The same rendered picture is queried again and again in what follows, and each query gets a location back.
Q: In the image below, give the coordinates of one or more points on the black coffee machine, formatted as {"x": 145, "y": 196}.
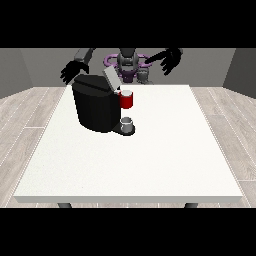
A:
{"x": 95, "y": 106}

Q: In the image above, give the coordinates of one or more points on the pale grey machine lid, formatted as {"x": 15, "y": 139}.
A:
{"x": 111, "y": 78}

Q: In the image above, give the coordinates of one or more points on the small grey coffee pod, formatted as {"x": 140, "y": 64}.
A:
{"x": 142, "y": 77}

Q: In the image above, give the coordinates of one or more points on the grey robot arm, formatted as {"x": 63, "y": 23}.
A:
{"x": 83, "y": 55}

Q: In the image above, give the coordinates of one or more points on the small grey cup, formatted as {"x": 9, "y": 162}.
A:
{"x": 126, "y": 125}

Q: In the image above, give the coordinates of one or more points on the red pod holder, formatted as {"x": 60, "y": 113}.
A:
{"x": 126, "y": 101}

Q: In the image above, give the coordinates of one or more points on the grey robot trunk purple rings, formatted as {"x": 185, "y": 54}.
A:
{"x": 126, "y": 60}

